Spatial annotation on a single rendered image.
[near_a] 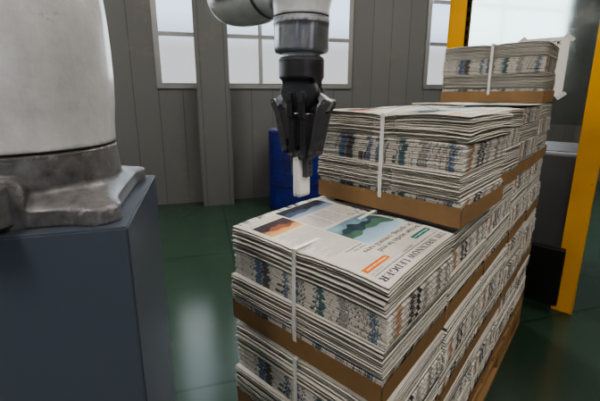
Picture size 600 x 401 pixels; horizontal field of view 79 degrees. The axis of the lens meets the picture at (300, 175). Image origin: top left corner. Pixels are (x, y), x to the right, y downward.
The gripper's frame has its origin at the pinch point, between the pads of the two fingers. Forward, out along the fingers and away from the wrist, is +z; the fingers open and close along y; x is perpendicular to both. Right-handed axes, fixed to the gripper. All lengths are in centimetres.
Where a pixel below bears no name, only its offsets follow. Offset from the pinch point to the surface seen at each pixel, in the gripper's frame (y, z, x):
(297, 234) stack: 4.2, 13.2, -3.7
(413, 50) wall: 141, -60, -356
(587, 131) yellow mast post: -31, 4, -167
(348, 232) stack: -2.9, 13.3, -11.2
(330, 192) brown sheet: 13.1, 11.1, -27.0
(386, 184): -3.0, 6.1, -26.2
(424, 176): -11.9, 2.8, -25.8
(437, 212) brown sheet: -15.3, 9.9, -25.5
